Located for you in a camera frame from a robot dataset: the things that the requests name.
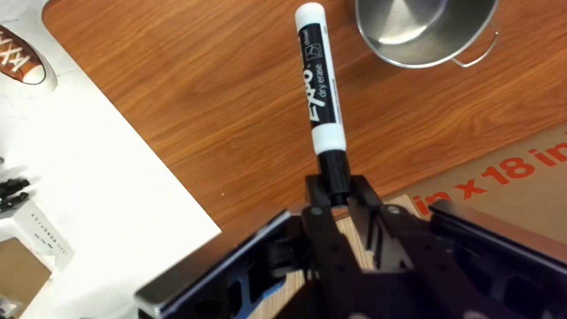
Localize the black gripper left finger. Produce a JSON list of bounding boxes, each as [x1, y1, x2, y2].
[[133, 174, 363, 319]]

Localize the stainless steel pot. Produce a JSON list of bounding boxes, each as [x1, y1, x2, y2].
[[352, 0, 501, 72]]

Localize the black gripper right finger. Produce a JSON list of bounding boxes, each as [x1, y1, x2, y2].
[[344, 174, 567, 319]]

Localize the black white Expo marker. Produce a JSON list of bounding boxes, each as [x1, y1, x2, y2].
[[292, 0, 354, 208]]

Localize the brown cardboard panel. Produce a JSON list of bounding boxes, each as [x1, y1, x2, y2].
[[383, 123, 567, 263]]

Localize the small white box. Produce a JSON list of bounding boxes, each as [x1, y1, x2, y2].
[[0, 203, 74, 275]]

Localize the brown shoe picture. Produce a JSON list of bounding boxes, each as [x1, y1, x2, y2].
[[0, 24, 58, 91]]

